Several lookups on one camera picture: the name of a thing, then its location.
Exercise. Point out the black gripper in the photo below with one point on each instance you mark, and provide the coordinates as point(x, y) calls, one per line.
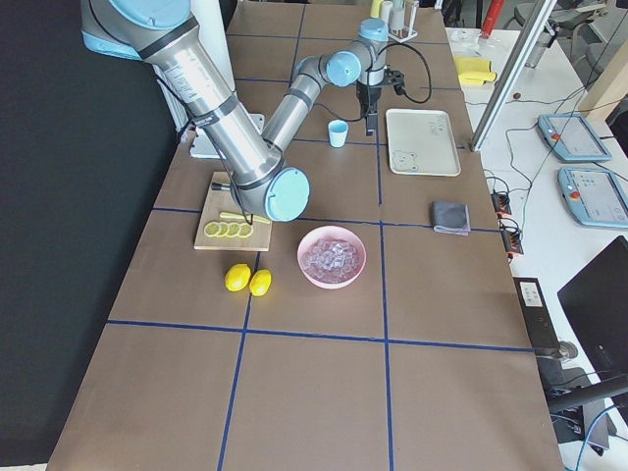
point(368, 97)

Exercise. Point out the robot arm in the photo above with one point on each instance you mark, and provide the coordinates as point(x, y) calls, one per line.
point(185, 41)

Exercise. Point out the light blue plastic cup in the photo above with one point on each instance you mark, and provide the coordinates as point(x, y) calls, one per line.
point(337, 133)

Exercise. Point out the pink bowl of ice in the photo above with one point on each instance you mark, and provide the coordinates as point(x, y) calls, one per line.
point(331, 257)

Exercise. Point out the cream bear serving tray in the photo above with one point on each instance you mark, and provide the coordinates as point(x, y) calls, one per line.
point(421, 143)

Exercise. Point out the yellow cloth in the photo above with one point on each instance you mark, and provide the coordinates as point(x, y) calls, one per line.
point(474, 70)

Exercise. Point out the folded grey cloth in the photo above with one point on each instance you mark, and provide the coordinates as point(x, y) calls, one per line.
point(450, 218)

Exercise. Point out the yellow plastic knife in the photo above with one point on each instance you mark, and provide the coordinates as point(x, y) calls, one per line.
point(239, 217)

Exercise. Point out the wooden cutting board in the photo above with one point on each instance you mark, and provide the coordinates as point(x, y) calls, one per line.
point(243, 237)

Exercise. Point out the lemon slice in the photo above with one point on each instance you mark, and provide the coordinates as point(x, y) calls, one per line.
point(224, 229)
point(212, 229)

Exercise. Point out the lower whole lemon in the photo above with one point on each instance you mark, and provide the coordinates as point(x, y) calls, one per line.
point(260, 282)

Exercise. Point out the whole lemon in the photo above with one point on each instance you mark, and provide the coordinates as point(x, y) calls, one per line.
point(237, 277)
point(260, 282)

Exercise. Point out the far blue teach pendant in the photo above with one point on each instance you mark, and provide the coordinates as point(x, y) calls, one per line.
point(572, 139)

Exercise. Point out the blue teach pendant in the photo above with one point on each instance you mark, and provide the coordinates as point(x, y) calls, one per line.
point(593, 197)
point(572, 139)

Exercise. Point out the upper whole lemon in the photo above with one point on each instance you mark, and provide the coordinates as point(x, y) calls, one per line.
point(237, 277)

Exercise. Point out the near blue teach pendant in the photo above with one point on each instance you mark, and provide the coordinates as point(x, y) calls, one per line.
point(593, 197)

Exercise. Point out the black monitor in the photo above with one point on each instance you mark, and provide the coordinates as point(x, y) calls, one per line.
point(595, 305)

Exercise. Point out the white wire cup rack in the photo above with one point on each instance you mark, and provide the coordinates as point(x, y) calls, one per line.
point(399, 15)

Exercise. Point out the aluminium frame post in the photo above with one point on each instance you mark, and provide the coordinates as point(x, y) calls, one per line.
point(521, 51)

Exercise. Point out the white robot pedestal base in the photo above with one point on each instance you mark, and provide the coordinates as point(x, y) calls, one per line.
point(222, 86)

